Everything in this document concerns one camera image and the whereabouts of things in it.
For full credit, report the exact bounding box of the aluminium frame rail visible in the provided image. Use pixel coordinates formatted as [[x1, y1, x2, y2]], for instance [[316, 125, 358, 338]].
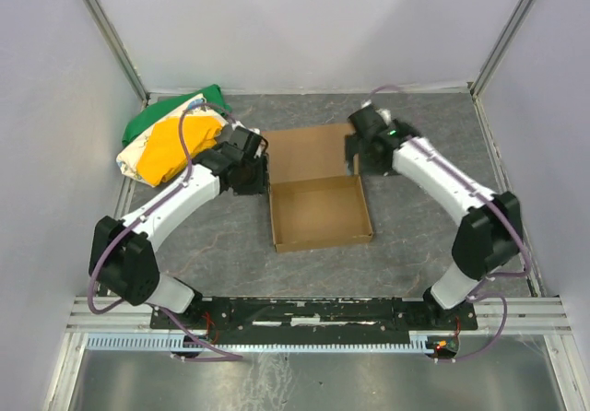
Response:
[[65, 297, 572, 336]]

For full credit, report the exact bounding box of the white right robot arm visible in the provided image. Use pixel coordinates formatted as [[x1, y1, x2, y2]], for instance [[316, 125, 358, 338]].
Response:
[[345, 126, 531, 311]]

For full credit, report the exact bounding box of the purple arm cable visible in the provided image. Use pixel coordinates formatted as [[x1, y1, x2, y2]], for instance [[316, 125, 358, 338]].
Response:
[[368, 84, 531, 362], [87, 101, 253, 362]]

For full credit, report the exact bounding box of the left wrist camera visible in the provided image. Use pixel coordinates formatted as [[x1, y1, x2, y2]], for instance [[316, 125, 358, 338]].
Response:
[[218, 126, 268, 162]]

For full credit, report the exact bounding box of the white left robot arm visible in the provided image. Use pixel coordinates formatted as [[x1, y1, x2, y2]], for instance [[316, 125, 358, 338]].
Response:
[[87, 142, 267, 314]]

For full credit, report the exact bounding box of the light blue slotted cable duct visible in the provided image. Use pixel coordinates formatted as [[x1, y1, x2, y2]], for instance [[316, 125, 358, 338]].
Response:
[[86, 333, 433, 355]]

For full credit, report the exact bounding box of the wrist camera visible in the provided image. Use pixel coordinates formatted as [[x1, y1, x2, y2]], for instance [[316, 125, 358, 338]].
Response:
[[218, 126, 268, 162], [348, 103, 391, 141]]

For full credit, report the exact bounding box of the brown cardboard box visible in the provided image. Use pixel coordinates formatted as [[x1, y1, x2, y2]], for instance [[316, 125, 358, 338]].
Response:
[[264, 123, 373, 252]]

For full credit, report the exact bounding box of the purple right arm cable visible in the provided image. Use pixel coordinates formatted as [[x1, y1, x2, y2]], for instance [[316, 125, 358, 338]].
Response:
[[368, 84, 531, 362]]

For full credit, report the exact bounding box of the green yellow white cloth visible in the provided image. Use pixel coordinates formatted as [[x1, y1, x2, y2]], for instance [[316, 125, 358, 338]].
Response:
[[115, 84, 231, 187]]

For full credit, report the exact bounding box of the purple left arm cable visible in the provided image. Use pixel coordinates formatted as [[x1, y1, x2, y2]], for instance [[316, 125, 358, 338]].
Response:
[[87, 101, 253, 362]]

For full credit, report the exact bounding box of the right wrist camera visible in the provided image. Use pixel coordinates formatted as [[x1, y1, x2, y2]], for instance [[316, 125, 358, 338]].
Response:
[[348, 103, 391, 141]]

